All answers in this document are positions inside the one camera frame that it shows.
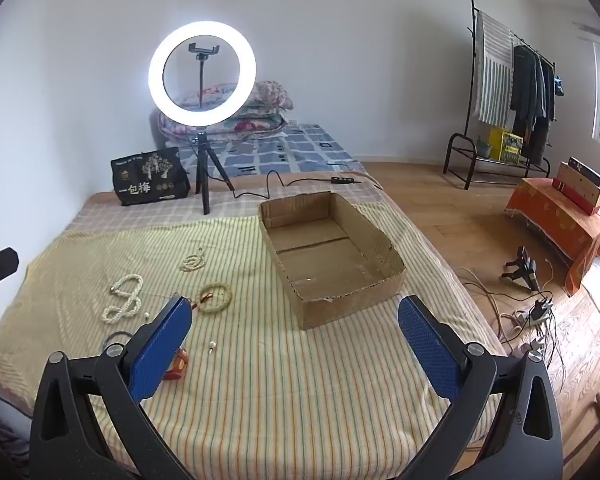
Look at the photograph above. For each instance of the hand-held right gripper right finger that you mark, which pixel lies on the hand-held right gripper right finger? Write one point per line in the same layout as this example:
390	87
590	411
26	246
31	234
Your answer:
430	345

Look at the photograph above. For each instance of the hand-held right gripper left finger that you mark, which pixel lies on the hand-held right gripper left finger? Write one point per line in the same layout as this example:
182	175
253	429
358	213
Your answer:
160	345

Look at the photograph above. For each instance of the red hair clip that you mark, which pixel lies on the red hair clip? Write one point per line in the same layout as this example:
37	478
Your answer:
178	365

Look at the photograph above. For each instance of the cardboard box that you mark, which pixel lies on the cardboard box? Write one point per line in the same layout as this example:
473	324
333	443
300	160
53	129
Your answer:
320	270

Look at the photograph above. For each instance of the white power strip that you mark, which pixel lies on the white power strip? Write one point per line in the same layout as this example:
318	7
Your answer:
525	322

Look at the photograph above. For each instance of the yellow striped cloth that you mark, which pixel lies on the yellow striped cloth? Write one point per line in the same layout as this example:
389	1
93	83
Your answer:
260	390

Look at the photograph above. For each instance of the black charger plug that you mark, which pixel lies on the black charger plug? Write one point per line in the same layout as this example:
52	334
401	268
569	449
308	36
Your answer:
542	307

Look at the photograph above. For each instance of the small black floor tripod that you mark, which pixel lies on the small black floor tripod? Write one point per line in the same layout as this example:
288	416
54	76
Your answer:
525	267

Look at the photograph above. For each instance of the black printed bag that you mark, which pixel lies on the black printed bag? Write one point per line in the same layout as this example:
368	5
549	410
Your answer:
150	180

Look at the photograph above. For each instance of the black tripod stand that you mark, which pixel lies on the black tripod stand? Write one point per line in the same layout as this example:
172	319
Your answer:
203	170

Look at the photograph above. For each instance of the orange cloth covered table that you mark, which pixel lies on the orange cloth covered table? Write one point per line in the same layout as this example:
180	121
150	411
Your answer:
555	215

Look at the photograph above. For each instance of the red flat box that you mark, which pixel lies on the red flat box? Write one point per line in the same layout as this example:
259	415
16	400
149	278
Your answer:
575	201

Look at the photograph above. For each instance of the yellow crate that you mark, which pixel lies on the yellow crate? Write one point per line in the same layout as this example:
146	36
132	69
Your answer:
505	145

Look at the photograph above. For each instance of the brown cardboard carton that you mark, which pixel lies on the brown cardboard carton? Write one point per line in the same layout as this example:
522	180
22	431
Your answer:
582	187

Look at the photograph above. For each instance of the blue checked bedsheet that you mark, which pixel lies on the blue checked bedsheet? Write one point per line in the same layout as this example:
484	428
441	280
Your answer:
280	152

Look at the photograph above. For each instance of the dark long box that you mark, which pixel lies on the dark long box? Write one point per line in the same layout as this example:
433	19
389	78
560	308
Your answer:
587	170

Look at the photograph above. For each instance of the red floral folded quilt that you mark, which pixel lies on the red floral folded quilt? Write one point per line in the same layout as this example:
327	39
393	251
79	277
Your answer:
250	124

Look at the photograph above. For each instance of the dark hanging clothes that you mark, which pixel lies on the dark hanging clothes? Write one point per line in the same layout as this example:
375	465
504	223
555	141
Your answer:
527	90

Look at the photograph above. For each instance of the black phone holder pole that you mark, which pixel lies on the black phone holder pole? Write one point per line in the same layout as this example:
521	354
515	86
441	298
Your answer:
200	75

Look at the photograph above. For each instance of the pale floral folded quilt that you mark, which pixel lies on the pale floral folded quilt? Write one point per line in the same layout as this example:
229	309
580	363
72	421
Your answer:
270	95

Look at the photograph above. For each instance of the striped hanging towel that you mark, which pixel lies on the striped hanging towel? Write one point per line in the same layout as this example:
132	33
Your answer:
492	70

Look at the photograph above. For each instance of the black metal clothes rack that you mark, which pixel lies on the black metal clothes rack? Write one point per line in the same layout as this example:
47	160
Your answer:
472	35

